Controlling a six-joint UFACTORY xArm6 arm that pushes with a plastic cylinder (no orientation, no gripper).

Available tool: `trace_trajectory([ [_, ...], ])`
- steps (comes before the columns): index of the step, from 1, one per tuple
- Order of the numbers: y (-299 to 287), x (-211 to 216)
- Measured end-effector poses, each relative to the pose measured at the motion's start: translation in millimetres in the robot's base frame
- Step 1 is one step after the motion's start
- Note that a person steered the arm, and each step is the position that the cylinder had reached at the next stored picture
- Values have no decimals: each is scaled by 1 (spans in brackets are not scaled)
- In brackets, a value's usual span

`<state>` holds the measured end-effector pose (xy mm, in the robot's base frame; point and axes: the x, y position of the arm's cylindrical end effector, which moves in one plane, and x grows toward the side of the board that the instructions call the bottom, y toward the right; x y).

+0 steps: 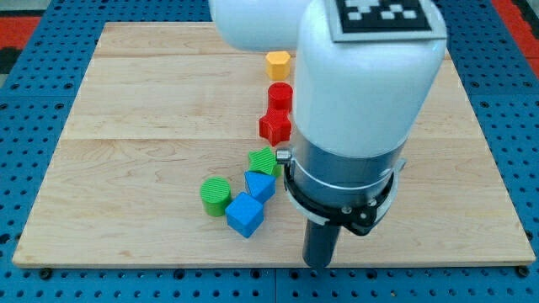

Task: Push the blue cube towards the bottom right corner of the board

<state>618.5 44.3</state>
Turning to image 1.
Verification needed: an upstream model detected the green cylinder block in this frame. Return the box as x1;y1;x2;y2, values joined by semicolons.
200;177;232;217

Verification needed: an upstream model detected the light wooden board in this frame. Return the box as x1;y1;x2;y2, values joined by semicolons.
13;23;536;268

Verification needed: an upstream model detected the black clamp ring bracket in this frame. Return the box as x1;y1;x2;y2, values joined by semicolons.
283;158;406;236

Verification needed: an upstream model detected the yellow hexagonal prism block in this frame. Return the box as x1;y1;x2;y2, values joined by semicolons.
265;50;291;81

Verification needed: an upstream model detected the blue cube block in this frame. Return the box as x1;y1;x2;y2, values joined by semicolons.
225;192;264;238

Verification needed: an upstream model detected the blue triangular prism block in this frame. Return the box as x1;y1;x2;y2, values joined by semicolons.
244;171;276;204

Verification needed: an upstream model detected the red star block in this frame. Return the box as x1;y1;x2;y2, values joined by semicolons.
259;108;292;146

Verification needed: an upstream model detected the red cylinder block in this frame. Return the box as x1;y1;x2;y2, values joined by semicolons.
267;82;293;112

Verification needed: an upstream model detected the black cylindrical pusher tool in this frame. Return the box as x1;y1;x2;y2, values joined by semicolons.
302;221;341;268

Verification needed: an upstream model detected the green star block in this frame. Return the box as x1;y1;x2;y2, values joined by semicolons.
248;146;281;178

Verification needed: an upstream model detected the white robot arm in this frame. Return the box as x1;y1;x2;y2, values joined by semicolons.
209;0;446;207

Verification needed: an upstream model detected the black and white fiducial marker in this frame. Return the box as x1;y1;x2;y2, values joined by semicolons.
324;0;447;43

